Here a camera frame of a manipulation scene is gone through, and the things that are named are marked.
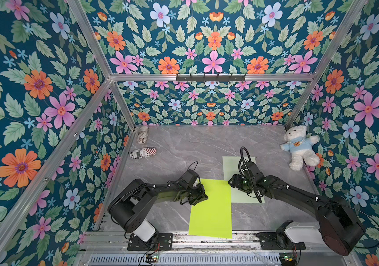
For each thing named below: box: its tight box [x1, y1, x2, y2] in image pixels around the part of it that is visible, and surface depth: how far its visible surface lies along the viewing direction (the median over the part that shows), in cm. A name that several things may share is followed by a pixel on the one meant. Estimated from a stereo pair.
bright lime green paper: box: [187, 178, 233, 239], surface depth 84 cm
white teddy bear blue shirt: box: [280, 125, 320, 172], surface depth 100 cm
